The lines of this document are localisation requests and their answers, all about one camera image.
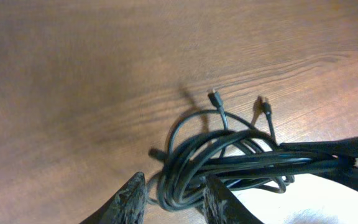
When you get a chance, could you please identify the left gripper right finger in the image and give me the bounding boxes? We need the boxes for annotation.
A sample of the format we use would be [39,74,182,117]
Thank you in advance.
[203,175,263,224]

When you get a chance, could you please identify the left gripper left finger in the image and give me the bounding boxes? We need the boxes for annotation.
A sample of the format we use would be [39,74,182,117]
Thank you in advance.
[80,172,146,224]

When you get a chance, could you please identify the black usb cable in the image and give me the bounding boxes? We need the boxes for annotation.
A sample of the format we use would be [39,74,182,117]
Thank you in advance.
[146,88,354,213]

